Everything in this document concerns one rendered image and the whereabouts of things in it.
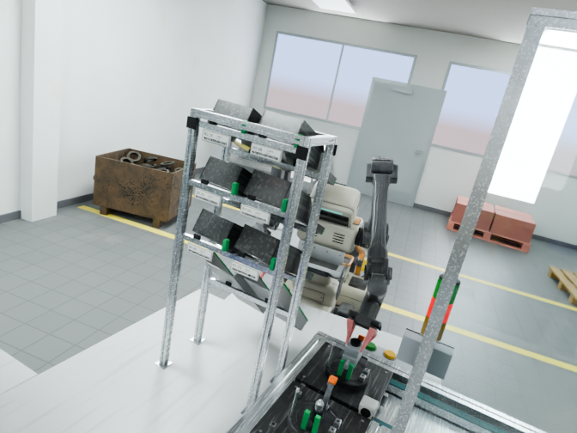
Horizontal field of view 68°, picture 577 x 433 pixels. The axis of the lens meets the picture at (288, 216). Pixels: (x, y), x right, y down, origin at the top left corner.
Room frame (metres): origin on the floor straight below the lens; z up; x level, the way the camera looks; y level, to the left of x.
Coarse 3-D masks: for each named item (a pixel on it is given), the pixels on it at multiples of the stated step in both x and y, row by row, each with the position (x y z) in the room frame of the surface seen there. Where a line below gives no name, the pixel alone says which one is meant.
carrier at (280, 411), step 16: (288, 400) 0.95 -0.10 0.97; (304, 400) 0.94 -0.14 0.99; (320, 400) 0.88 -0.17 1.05; (272, 416) 0.89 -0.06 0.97; (288, 416) 0.88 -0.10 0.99; (304, 416) 0.85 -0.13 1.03; (320, 416) 0.87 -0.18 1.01; (336, 416) 0.91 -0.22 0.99; (352, 416) 0.95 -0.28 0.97; (256, 432) 0.82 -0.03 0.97; (272, 432) 0.84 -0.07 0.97; (288, 432) 0.85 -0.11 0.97; (304, 432) 0.84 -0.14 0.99; (320, 432) 0.84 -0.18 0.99; (336, 432) 0.85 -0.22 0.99; (352, 432) 0.89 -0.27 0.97
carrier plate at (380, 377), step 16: (320, 352) 1.20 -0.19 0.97; (336, 352) 1.22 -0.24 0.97; (304, 368) 1.11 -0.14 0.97; (320, 368) 1.12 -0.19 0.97; (368, 368) 1.17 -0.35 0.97; (384, 368) 1.19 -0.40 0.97; (320, 384) 1.05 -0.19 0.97; (368, 384) 1.09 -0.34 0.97; (384, 384) 1.11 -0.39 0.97; (336, 400) 1.00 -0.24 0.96; (352, 400) 1.01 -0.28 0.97
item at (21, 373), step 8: (0, 352) 1.04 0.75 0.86; (0, 360) 1.01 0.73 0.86; (8, 360) 1.01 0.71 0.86; (16, 360) 1.02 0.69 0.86; (0, 368) 0.98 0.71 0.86; (8, 368) 0.98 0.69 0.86; (16, 368) 0.99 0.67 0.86; (24, 368) 1.00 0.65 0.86; (0, 376) 0.95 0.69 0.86; (8, 376) 0.95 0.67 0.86; (16, 376) 0.96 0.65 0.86; (24, 376) 0.97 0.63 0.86; (32, 376) 0.97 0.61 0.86; (0, 384) 0.92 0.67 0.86; (8, 384) 0.93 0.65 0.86; (16, 384) 0.93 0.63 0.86; (0, 392) 0.90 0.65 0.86
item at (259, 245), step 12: (252, 228) 1.13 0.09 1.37; (240, 240) 1.12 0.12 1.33; (252, 240) 1.11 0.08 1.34; (264, 240) 1.09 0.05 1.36; (276, 240) 1.08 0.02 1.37; (252, 252) 1.09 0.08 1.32; (264, 252) 1.07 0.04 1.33; (276, 252) 1.07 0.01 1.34; (288, 252) 1.12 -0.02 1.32; (288, 264) 1.13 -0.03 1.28; (312, 276) 1.26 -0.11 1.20
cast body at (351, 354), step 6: (348, 342) 1.11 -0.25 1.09; (354, 342) 1.10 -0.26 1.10; (360, 342) 1.10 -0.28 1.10; (348, 348) 1.09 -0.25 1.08; (354, 348) 1.09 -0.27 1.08; (360, 348) 1.09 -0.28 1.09; (348, 354) 1.09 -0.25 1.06; (354, 354) 1.08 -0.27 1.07; (360, 354) 1.11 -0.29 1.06; (348, 360) 1.09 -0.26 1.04; (354, 360) 1.08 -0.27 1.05; (348, 366) 1.07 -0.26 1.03; (354, 366) 1.08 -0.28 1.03
